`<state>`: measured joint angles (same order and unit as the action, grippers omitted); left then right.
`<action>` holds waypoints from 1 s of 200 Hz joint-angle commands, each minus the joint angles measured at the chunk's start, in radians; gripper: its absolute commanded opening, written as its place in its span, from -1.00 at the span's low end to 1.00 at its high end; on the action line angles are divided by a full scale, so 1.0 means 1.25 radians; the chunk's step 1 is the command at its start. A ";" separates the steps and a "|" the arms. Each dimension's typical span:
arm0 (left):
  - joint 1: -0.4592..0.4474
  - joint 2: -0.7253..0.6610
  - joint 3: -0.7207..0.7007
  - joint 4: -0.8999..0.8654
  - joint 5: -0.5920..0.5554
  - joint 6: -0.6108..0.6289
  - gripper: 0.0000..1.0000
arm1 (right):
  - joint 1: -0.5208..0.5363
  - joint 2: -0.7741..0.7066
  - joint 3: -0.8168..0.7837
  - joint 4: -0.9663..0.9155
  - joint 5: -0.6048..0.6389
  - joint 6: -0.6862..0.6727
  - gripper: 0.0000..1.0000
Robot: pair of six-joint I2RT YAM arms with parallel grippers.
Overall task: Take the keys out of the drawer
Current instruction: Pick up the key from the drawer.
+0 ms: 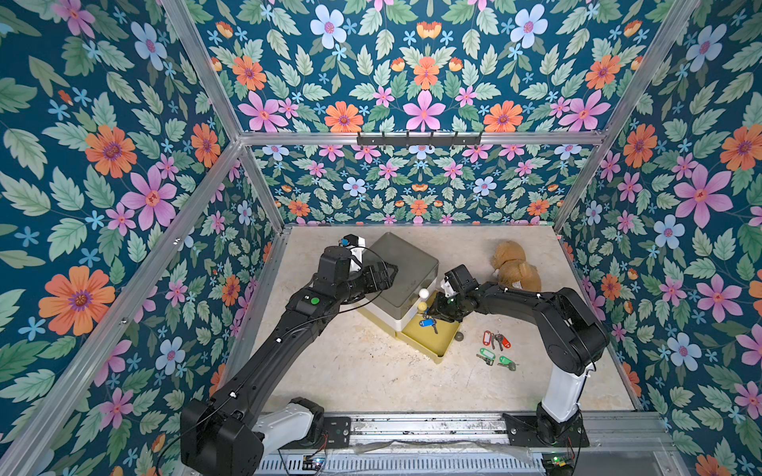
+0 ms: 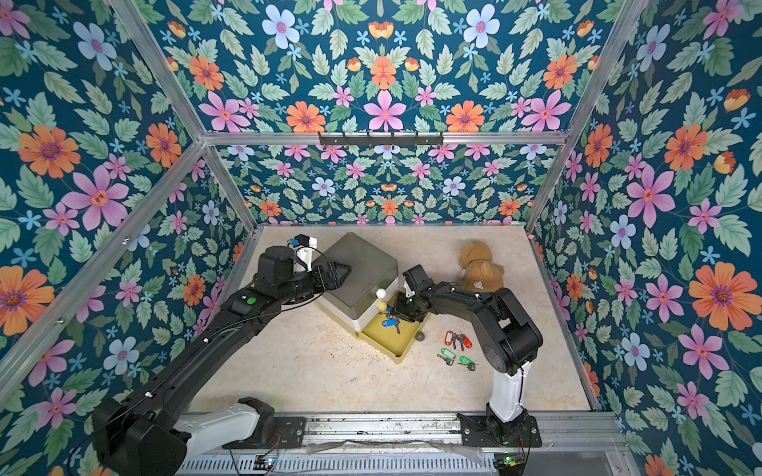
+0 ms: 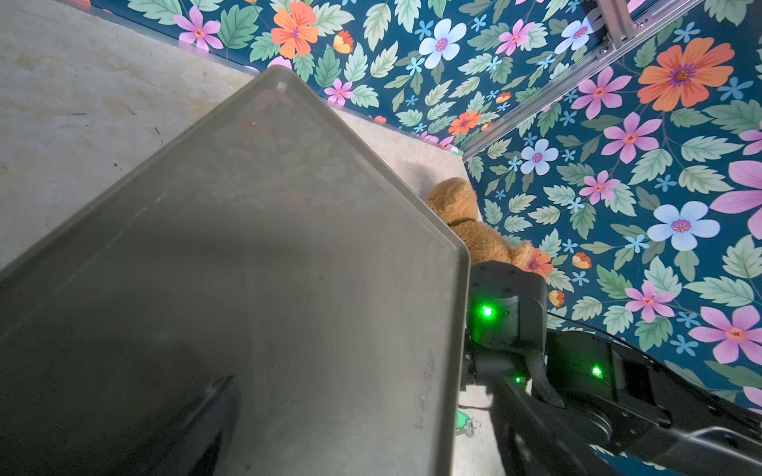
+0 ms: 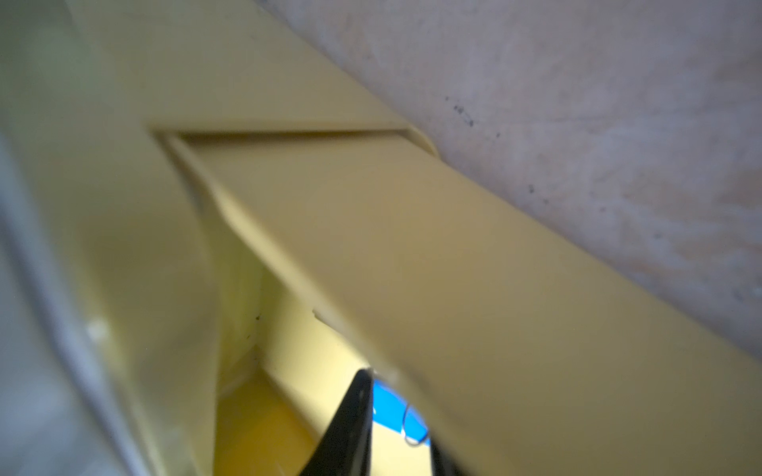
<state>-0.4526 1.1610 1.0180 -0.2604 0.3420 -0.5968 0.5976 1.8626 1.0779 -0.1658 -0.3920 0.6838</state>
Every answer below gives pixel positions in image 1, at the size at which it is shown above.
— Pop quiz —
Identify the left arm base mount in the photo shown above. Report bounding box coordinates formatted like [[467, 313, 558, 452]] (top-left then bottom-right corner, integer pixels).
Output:
[[253, 398, 352, 456]]

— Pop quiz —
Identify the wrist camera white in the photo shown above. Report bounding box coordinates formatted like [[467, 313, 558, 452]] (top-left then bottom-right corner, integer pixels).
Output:
[[441, 265, 479, 298], [339, 234, 365, 273]]

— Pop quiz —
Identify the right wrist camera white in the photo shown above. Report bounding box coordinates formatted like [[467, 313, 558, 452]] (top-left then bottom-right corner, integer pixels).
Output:
[[441, 265, 479, 298]]

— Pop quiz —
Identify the yellow drawer cabinet base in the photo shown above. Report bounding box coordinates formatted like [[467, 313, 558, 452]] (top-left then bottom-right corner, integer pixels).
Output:
[[364, 313, 460, 364]]

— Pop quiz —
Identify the aluminium frame left top beam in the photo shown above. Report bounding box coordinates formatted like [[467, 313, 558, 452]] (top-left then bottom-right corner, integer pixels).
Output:
[[1, 140, 243, 475]]

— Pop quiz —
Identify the blue tag key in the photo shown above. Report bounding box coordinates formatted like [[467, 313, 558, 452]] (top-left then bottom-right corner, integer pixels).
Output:
[[419, 319, 439, 334]]

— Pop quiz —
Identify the aluminium frame post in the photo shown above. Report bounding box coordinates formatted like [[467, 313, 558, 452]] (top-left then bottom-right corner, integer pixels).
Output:
[[163, 1, 285, 236], [554, 0, 700, 236]]

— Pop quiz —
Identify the aluminium frame right rear post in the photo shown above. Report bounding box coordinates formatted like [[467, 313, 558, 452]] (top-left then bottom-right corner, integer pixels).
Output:
[[554, 0, 700, 236]]

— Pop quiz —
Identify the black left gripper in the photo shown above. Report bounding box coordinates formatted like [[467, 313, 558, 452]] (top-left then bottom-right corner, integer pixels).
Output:
[[330, 261, 398, 305]]

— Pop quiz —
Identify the aluminium frame left rear post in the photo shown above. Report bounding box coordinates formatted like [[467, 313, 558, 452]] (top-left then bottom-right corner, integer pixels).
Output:
[[163, 1, 285, 236]]

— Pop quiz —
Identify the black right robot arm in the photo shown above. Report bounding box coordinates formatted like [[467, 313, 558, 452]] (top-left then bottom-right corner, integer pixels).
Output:
[[429, 282, 609, 376]]

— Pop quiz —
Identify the grey top drawer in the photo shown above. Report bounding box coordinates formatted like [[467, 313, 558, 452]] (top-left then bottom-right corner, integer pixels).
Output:
[[383, 277, 436, 321]]

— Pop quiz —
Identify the green tag key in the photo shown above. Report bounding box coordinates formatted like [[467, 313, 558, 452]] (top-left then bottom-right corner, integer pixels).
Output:
[[476, 348, 496, 366], [498, 356, 517, 371]]

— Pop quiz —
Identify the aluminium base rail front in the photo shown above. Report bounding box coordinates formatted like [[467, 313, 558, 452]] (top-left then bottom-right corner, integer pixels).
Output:
[[252, 412, 690, 475]]

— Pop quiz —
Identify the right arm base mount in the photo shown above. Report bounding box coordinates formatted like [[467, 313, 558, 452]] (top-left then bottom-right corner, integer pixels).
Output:
[[502, 365, 593, 448]]

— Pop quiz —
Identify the brown teddy bear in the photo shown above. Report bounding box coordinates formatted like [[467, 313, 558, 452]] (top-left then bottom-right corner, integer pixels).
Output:
[[490, 241, 542, 293]]

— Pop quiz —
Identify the black wall hook rail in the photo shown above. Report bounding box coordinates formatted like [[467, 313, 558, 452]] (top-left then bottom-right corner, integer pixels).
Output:
[[355, 132, 482, 148]]

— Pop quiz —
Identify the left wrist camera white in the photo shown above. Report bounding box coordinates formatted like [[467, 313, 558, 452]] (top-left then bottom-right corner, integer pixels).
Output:
[[339, 234, 365, 273]]

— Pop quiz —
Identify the grey top drawer cabinet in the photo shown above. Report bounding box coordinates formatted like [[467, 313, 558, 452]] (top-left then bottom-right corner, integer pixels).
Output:
[[362, 232, 441, 319]]

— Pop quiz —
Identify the aluminium frame left floor rail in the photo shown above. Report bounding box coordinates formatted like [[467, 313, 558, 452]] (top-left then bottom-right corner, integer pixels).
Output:
[[228, 227, 292, 372]]

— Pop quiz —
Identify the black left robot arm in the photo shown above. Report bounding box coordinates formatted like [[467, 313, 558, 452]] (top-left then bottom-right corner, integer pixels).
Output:
[[179, 245, 399, 475]]

